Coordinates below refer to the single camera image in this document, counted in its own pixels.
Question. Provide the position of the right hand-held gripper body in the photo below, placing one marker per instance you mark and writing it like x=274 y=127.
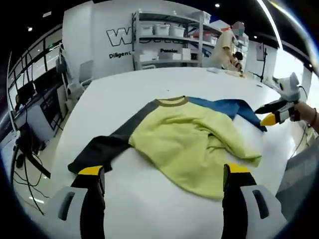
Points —
x=290 y=87

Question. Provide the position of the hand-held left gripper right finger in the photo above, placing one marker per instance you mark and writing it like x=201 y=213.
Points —
x=235 y=199

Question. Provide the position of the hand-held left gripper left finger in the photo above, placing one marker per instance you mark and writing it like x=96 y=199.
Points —
x=89 y=199

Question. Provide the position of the yellow blue grey garment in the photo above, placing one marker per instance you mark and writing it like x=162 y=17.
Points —
x=179 y=139

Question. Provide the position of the person's right hand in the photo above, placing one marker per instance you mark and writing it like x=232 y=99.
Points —
x=304 y=112

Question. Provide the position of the black tripod stand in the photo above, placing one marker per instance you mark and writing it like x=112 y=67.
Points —
x=263 y=65

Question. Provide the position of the white mounted panel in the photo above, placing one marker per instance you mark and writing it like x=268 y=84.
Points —
x=260 y=52

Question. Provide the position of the small white crumpled cloth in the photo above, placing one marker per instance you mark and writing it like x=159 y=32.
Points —
x=213 y=70

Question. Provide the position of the metal shelf rack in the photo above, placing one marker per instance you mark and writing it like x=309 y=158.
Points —
x=207 y=37
x=135 y=42

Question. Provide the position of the desk with dark panel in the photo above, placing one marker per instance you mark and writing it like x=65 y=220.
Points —
x=49 y=107

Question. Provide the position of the black computer monitor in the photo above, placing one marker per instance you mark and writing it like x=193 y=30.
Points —
x=47 y=81
x=26 y=90

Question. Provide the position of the light grey chair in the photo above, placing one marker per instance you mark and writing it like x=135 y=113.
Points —
x=86 y=71

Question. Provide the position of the group of white storage boxes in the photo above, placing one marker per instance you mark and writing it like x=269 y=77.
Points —
x=162 y=30

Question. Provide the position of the white equipment stand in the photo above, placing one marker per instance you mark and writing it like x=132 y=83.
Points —
x=61 y=64

